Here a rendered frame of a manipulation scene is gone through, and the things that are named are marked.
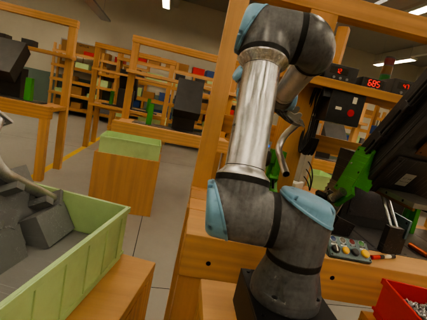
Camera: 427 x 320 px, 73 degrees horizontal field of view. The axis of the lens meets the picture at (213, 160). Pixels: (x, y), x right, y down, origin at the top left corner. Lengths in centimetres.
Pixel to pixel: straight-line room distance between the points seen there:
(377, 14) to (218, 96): 86
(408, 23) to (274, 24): 119
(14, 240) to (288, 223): 64
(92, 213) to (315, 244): 66
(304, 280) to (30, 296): 49
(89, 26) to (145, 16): 191
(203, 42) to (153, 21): 184
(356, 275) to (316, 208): 60
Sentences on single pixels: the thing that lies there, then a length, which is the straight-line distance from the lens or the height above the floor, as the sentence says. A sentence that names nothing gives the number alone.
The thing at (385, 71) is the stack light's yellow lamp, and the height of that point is 166.
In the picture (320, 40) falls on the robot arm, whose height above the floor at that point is 149.
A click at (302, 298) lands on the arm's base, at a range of 64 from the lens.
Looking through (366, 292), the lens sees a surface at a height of 80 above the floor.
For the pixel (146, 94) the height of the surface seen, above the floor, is 121.
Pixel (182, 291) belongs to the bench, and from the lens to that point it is 106.
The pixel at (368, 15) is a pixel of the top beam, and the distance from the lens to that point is 172.
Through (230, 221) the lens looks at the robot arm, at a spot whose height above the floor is 110.
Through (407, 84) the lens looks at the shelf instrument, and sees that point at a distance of 169.
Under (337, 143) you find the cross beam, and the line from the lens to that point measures 174.
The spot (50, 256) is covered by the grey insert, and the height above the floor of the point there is 85.
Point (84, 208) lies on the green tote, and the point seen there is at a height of 92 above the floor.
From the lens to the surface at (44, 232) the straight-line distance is 90.
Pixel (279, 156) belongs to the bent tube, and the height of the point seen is 116.
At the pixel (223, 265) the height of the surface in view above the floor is 81.
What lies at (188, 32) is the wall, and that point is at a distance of 1127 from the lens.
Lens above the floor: 131
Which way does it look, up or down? 10 degrees down
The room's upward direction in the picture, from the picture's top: 12 degrees clockwise
